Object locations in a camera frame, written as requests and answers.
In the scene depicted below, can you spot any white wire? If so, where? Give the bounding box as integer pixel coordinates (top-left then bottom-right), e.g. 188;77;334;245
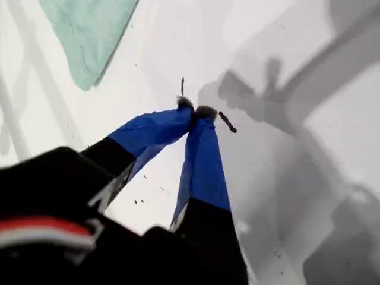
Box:
0;227;97;249

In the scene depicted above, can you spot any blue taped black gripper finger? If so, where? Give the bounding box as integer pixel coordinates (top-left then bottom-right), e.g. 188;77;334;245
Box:
79;94;196;185
168;105;250;285

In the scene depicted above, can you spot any pale green T-shirt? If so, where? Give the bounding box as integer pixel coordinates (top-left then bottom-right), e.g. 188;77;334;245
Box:
38;0;140;91

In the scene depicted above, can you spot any red wire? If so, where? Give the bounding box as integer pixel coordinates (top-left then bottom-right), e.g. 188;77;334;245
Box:
0;217;90;236

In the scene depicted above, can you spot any thick black scrap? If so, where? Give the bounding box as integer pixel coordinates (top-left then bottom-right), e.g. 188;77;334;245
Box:
218;110;238;134

